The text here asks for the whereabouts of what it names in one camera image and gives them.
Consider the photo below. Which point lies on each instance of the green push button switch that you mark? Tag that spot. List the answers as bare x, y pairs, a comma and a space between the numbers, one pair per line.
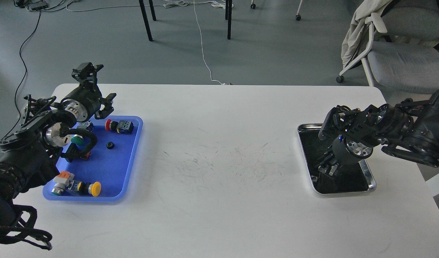
77, 138

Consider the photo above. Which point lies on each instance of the black power strip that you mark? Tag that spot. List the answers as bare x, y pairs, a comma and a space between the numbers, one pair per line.
37, 6

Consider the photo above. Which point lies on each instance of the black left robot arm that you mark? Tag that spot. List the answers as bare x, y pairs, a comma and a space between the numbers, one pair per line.
30, 154

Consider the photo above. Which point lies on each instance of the black table leg right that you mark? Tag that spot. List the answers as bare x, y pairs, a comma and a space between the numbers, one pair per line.
228, 17

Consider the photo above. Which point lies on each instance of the blue plastic tray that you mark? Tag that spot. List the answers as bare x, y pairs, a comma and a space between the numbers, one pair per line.
111, 167

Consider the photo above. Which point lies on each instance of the grey orange switch block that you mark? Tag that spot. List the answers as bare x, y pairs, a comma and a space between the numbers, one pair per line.
62, 181

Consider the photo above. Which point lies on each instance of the black table leg left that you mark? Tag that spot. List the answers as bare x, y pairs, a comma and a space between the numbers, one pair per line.
145, 17

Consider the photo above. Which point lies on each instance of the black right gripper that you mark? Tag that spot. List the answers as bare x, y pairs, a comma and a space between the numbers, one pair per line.
343, 152

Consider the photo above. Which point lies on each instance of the red push button switch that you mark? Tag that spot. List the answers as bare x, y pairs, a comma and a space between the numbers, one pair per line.
120, 127

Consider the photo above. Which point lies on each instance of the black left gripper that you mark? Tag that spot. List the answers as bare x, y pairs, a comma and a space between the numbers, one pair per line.
85, 101

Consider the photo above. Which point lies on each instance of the black table leg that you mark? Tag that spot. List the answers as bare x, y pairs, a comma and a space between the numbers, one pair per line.
228, 17
145, 17

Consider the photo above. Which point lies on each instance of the grey office chair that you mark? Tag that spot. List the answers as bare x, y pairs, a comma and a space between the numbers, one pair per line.
397, 50

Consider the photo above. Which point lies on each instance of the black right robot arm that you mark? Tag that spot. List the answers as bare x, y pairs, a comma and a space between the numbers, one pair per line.
409, 130

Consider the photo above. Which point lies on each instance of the beige jacket on chair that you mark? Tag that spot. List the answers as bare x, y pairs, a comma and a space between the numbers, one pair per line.
357, 25

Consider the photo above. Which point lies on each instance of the steel tray with black mat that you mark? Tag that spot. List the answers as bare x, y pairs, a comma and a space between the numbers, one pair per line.
355, 178

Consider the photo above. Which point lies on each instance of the yellow push button switch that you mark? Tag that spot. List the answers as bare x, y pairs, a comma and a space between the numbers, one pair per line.
80, 188

